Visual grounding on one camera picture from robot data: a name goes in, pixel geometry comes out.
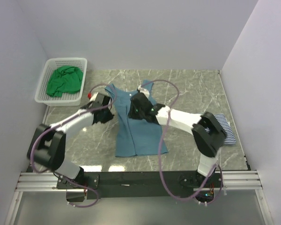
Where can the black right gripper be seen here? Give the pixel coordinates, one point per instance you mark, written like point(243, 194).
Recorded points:
point(131, 114)

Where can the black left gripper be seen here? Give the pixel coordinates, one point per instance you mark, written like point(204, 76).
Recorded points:
point(109, 116)

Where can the teal tank top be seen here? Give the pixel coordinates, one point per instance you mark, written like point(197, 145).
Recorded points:
point(134, 137)

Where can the blue white striped tank top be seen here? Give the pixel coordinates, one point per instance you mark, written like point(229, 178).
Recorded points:
point(230, 138)

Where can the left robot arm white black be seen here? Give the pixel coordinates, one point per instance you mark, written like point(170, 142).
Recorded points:
point(48, 145)

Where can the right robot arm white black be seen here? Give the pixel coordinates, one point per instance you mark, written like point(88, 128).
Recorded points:
point(208, 133)

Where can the green tank top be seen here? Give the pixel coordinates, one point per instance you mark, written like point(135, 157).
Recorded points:
point(65, 79)

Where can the white plastic laundry basket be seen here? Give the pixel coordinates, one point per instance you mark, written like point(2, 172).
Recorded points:
point(66, 99)

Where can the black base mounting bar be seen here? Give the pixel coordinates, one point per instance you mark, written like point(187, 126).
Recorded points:
point(143, 184)

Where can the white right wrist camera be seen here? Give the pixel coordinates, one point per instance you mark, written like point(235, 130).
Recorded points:
point(142, 90)

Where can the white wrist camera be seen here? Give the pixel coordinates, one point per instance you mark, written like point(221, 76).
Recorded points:
point(92, 96)
point(142, 90)

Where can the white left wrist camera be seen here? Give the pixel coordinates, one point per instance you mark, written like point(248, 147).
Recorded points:
point(92, 96)

